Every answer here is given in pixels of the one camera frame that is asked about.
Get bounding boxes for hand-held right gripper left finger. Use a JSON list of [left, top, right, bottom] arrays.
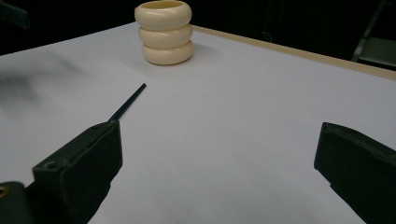
[[25, 119, 123, 224]]

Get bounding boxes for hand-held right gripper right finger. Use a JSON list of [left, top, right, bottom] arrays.
[[313, 121, 396, 224]]

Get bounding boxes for black and gold chopstick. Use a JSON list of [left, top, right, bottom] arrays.
[[107, 82, 148, 123]]

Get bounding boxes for cream ribbed holder cup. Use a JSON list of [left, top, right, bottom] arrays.
[[134, 0, 194, 66]]

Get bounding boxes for metal stand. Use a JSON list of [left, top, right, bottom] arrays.
[[350, 0, 396, 69]]

